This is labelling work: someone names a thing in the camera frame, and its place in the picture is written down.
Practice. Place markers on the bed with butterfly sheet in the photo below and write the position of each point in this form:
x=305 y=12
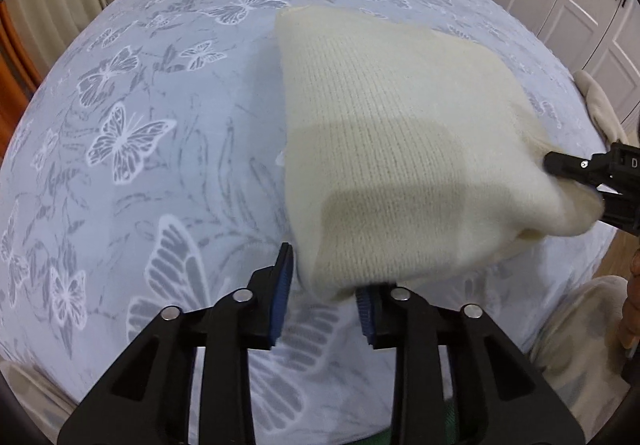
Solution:
x=150 y=150

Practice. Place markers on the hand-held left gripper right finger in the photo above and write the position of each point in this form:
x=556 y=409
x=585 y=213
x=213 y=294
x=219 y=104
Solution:
x=365 y=315

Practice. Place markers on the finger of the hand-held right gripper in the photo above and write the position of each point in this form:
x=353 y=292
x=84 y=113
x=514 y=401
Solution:
x=570 y=165
x=622 y=210

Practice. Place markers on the person's cream trousers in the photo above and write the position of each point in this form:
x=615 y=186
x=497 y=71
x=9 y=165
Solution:
x=575 y=350

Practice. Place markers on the person's right hand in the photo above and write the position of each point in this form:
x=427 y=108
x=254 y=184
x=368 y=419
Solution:
x=630 y=320

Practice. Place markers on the cream knitted cardigan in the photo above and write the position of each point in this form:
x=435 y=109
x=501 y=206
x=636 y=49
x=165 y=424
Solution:
x=400 y=150

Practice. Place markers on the orange curtain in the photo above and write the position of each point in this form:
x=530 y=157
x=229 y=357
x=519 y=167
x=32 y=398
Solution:
x=17 y=75

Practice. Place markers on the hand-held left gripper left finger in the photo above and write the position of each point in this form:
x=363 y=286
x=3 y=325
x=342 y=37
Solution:
x=282 y=295

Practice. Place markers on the cream cloth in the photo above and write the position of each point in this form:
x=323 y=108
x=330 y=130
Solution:
x=600 y=105

